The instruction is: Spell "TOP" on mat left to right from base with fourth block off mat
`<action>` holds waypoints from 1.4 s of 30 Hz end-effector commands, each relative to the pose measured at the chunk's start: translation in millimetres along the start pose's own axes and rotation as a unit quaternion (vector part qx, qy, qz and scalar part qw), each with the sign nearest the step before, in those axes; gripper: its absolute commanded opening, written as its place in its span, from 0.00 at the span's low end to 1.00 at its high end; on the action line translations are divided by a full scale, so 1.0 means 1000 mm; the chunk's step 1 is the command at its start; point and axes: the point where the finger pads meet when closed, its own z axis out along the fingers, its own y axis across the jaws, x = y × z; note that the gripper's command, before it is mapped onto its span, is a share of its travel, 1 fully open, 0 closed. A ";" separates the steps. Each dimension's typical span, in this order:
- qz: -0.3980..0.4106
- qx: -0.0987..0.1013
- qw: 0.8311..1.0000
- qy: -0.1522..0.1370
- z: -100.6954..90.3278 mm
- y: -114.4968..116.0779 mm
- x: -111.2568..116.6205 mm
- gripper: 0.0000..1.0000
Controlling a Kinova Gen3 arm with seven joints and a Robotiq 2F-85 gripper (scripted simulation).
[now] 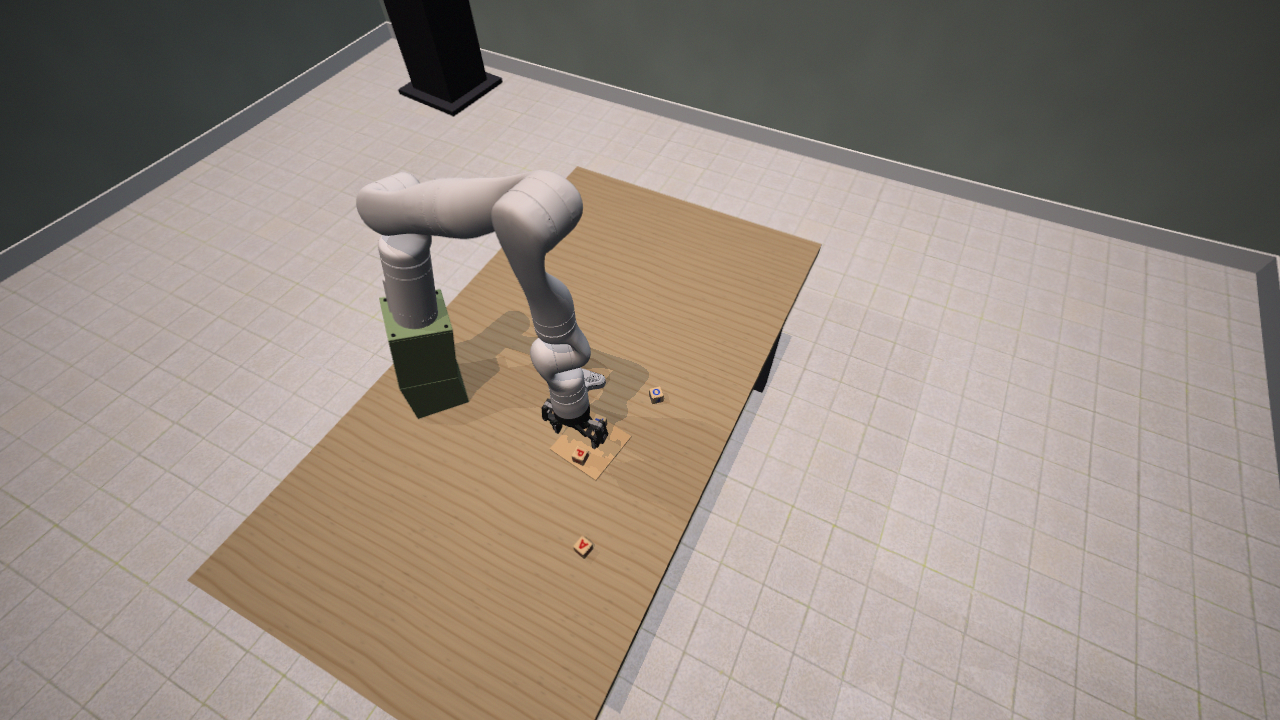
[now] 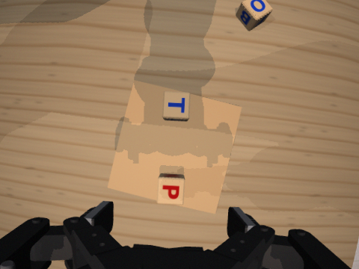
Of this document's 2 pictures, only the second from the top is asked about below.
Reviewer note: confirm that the wooden letter block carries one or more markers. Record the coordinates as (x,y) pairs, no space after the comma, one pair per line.
(252,13)
(171,189)
(176,106)

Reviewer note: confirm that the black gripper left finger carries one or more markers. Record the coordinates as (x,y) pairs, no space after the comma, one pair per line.
(35,244)

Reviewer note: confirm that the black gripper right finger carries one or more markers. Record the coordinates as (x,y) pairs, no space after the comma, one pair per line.
(260,248)

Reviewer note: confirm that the peach flat mat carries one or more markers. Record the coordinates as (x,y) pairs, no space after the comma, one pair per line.
(199,148)

